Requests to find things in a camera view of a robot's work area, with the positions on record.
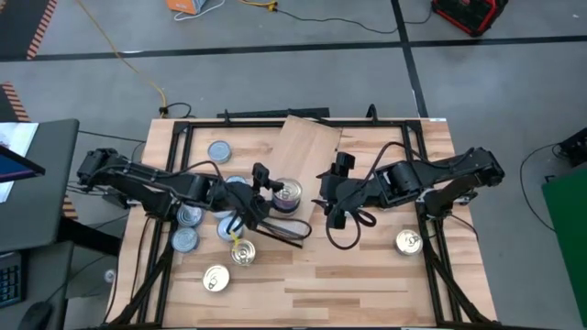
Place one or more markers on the small white round object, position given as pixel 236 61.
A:
pixel 109 275

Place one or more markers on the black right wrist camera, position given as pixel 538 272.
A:
pixel 345 163

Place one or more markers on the red and black case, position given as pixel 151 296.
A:
pixel 472 14

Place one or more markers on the grey low desk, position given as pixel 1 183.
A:
pixel 46 275

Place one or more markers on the black mat with orange stripes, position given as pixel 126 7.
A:
pixel 18 27
pixel 9 105

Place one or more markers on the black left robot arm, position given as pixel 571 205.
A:
pixel 137 181

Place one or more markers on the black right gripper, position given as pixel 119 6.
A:
pixel 353 192

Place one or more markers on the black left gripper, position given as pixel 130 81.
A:
pixel 243 204

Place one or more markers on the orange cardboard box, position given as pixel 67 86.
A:
pixel 183 5

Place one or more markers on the dark monitor with purple screen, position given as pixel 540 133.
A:
pixel 14 167

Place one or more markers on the black keyboard with lit keys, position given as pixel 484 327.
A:
pixel 10 279

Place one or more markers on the black device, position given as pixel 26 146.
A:
pixel 575 146

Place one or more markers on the green mat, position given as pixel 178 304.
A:
pixel 568 238

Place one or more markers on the black flat bar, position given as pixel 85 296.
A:
pixel 257 113

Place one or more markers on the black computer mouse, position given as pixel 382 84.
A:
pixel 36 317

